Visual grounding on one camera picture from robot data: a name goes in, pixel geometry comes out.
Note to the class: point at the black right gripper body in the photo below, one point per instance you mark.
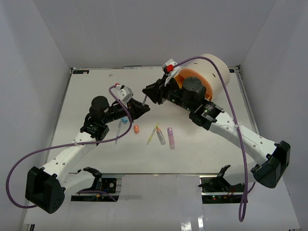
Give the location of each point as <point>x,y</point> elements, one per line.
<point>172,93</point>

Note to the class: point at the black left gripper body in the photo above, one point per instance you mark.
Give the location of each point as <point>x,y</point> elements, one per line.
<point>117,112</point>

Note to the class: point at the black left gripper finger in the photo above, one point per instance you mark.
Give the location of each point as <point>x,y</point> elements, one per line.
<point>138,108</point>
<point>138,113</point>

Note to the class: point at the thin yellow highlighter pen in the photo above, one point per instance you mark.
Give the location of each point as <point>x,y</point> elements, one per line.
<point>152,133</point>

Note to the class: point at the round three-drawer storage box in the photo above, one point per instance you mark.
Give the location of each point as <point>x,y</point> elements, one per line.
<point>207,74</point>

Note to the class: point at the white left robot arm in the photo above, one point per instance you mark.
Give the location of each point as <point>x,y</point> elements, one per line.
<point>47,187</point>

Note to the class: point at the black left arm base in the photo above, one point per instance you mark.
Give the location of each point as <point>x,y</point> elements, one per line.
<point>103,189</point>

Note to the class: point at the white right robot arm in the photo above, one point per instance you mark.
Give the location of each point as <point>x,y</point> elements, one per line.
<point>272,158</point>

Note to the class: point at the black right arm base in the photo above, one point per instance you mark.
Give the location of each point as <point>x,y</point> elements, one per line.
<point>216,190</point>

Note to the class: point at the light blue highlighter cap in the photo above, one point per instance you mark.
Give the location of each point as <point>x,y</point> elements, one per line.
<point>124,120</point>

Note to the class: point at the orange highlighter cap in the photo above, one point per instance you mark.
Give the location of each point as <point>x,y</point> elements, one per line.
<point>136,128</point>

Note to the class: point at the orange tipped highlighter body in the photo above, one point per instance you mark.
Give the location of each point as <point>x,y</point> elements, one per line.
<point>160,136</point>

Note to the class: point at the pink purple highlighter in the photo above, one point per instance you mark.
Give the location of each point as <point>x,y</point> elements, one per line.
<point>171,138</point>

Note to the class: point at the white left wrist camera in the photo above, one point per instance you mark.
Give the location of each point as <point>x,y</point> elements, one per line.
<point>124,93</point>

